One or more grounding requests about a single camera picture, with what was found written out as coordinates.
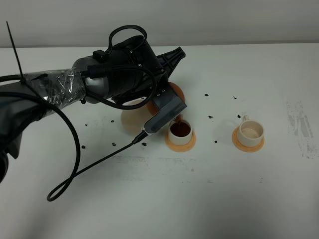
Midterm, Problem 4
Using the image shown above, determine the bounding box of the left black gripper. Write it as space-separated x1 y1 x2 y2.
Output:
99 36 186 105

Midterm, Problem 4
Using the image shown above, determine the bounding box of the brown clay teapot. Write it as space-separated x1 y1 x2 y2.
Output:
144 81 185 125

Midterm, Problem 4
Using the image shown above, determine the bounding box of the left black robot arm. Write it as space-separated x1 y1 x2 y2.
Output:
0 35 186 177

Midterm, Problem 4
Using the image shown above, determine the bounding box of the beige teapot saucer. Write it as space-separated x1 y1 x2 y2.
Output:
121 101 159 136

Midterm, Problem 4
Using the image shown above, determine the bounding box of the left white teacup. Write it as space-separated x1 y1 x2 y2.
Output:
168 120 193 146

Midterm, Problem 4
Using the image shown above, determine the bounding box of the white teacup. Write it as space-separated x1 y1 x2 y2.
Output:
168 120 193 146
237 115 264 147

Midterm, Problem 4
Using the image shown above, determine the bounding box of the left orange coaster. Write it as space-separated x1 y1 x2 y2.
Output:
165 132 196 152

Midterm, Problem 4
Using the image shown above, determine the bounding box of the orange coaster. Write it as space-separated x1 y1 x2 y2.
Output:
165 132 196 152
232 127 265 153

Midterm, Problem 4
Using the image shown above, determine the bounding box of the right orange coaster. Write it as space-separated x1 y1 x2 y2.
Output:
232 127 265 153

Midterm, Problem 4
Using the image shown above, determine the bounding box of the right white teacup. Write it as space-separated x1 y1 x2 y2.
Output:
237 115 264 147

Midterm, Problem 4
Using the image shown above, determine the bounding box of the black zip tie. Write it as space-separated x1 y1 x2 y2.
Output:
6 21 47 108

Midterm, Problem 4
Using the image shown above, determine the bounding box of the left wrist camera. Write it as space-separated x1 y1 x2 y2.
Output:
144 86 187 136

